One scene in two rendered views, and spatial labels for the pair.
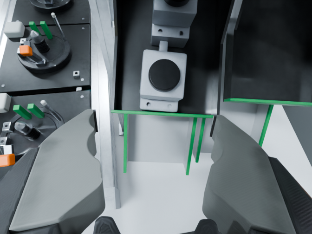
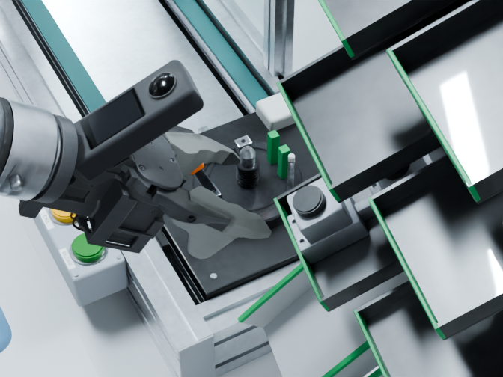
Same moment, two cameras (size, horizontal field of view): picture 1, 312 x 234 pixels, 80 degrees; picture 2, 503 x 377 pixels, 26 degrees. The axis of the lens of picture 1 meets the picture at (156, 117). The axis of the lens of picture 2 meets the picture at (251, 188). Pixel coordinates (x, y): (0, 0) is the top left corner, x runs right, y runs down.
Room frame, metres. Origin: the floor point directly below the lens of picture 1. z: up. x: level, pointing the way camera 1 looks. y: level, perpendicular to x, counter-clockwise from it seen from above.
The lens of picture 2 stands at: (-0.06, -0.62, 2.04)
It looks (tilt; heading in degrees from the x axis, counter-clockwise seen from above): 50 degrees down; 79
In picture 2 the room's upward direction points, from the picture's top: straight up
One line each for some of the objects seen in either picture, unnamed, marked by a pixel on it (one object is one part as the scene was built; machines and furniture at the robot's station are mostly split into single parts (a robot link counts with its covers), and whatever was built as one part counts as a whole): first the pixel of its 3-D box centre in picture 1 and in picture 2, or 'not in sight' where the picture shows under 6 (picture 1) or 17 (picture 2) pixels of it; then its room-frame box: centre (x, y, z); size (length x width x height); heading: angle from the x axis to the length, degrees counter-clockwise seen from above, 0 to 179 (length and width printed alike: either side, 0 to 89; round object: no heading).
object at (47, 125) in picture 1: (35, 135); (248, 185); (0.11, 0.27, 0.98); 0.14 x 0.14 x 0.02
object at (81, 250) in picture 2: not in sight; (88, 248); (-0.10, 0.22, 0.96); 0.04 x 0.04 x 0.02
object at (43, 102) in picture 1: (51, 111); (290, 178); (0.15, 0.22, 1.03); 0.01 x 0.01 x 0.08
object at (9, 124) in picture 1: (8, 127); (242, 144); (0.11, 0.32, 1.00); 0.02 x 0.01 x 0.02; 17
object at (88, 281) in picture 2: not in sight; (70, 225); (-0.13, 0.28, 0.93); 0.21 x 0.07 x 0.06; 107
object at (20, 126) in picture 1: (20, 126); (247, 154); (0.11, 0.27, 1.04); 0.02 x 0.02 x 0.03
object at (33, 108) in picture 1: (36, 111); (284, 161); (0.15, 0.27, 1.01); 0.01 x 0.01 x 0.05; 17
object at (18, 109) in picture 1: (22, 112); (272, 147); (0.14, 0.29, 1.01); 0.01 x 0.01 x 0.05; 17
